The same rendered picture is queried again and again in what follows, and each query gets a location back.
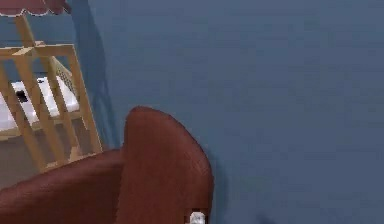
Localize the red-brown armchair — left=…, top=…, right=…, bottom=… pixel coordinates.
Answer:
left=0, top=105, right=215, bottom=224

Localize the small black object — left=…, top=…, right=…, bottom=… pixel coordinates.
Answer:
left=15, top=89, right=30, bottom=104

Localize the white cot mattress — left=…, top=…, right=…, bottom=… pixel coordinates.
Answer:
left=0, top=76, right=81, bottom=132

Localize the light wooden cot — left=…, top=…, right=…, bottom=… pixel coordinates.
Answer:
left=0, top=14, right=104, bottom=174

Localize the red scalloped lampshade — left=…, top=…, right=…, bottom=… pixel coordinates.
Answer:
left=0, top=0, right=72, bottom=18

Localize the small white object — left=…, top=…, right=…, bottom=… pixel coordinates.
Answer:
left=189, top=211, right=207, bottom=224

